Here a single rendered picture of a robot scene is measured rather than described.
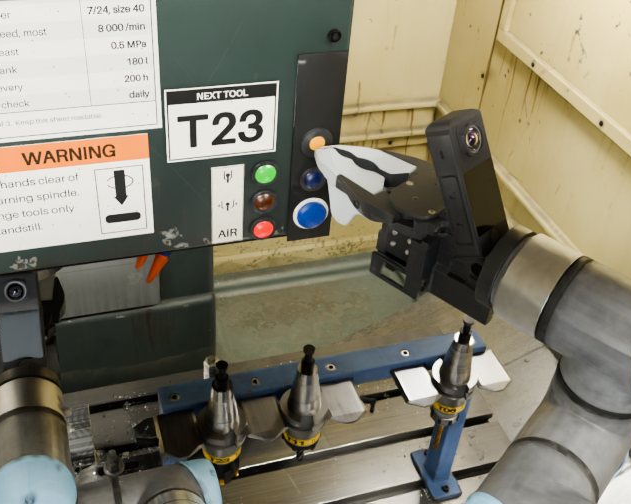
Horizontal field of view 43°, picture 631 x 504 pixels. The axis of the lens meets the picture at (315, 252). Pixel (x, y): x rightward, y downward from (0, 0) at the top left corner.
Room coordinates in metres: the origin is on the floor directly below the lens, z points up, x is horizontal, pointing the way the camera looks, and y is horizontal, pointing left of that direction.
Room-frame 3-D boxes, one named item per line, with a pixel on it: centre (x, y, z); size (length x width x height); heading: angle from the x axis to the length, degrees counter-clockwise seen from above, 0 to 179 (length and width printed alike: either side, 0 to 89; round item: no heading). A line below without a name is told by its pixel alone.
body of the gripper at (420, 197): (0.54, -0.11, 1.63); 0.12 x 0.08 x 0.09; 51
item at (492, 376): (0.80, -0.26, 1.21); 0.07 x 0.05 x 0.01; 21
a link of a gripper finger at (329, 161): (0.59, -0.02, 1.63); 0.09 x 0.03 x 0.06; 51
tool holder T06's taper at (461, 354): (0.78, -0.21, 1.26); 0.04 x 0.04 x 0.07
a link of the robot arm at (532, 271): (0.49, -0.18, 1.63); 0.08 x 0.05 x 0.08; 141
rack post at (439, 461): (0.85, -0.24, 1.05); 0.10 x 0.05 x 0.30; 21
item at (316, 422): (0.70, 0.00, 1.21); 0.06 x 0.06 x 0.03
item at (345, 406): (0.72, -0.06, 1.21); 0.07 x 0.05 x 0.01; 21
